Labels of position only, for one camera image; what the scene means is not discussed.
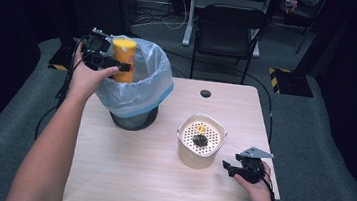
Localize person's left hand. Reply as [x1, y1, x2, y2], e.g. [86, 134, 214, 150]
[66, 42, 123, 105]

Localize white floor cables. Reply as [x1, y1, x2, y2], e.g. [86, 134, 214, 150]
[130, 0, 191, 34]

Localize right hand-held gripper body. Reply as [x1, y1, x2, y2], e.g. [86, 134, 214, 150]
[231, 144, 277, 187]

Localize white desk frame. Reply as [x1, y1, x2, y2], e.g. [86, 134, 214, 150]
[181, 0, 274, 60]

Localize dark round cable grommet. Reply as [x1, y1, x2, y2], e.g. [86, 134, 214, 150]
[199, 89, 213, 100]

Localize beige perforated strainer basket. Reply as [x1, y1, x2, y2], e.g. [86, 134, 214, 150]
[173, 111, 230, 173]

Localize person's right hand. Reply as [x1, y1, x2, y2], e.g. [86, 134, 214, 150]
[230, 158, 278, 201]

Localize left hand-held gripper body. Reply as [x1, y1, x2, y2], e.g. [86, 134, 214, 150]
[78, 25, 117, 73]

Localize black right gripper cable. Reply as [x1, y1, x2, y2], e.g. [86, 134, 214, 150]
[257, 171, 279, 201]

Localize translucent plastic bin bag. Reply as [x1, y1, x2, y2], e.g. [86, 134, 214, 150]
[92, 32, 180, 124]

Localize black yellow striped base plate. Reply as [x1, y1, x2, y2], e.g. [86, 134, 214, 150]
[266, 66, 317, 99]
[47, 44, 80, 73]

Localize metal mesh waste bin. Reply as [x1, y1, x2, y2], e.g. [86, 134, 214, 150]
[107, 101, 161, 134]

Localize yellow cylindrical can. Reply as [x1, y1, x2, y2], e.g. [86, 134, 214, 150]
[107, 36, 139, 85]

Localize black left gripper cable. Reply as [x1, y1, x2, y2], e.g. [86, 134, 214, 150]
[34, 31, 89, 145]

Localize small yellow scrap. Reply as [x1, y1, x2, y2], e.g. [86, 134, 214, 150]
[194, 123, 208, 136]

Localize black folding chair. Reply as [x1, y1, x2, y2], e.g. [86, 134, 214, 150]
[188, 0, 272, 87]

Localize dark crumpled scrap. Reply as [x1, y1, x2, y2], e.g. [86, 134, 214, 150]
[191, 132, 210, 149]

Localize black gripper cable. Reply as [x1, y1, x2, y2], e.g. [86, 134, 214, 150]
[257, 171, 279, 201]
[34, 31, 89, 145]

